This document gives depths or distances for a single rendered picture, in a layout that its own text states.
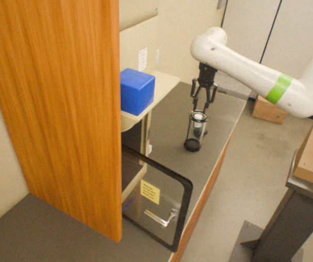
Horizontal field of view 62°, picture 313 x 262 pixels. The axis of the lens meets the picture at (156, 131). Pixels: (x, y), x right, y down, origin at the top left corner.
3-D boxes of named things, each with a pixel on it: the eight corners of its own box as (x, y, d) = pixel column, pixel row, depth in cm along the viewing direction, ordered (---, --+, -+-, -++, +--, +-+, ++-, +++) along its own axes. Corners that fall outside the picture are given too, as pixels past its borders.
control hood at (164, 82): (106, 133, 84) (104, 107, 78) (153, 92, 108) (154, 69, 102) (136, 146, 81) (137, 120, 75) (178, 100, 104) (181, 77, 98)
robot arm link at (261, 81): (267, 91, 108) (283, 68, 101) (261, 103, 100) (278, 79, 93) (192, 50, 116) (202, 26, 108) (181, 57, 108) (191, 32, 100)
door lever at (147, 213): (151, 205, 91) (152, 200, 89) (175, 220, 87) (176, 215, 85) (142, 215, 87) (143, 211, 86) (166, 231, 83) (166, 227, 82)
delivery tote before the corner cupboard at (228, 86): (200, 102, 376) (204, 82, 356) (210, 90, 405) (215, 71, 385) (241, 116, 354) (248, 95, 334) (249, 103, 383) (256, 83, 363)
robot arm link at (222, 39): (232, 27, 115) (209, 22, 118) (223, 34, 106) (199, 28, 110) (225, 57, 123) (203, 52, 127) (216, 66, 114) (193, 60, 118)
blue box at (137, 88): (109, 106, 79) (108, 79, 74) (127, 92, 86) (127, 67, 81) (137, 117, 76) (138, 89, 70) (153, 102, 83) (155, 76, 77)
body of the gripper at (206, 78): (218, 69, 126) (214, 87, 132) (202, 65, 129) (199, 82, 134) (214, 75, 121) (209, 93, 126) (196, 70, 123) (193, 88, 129)
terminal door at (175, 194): (116, 210, 111) (113, 138, 86) (177, 253, 98) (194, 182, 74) (114, 211, 110) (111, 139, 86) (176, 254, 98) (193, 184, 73)
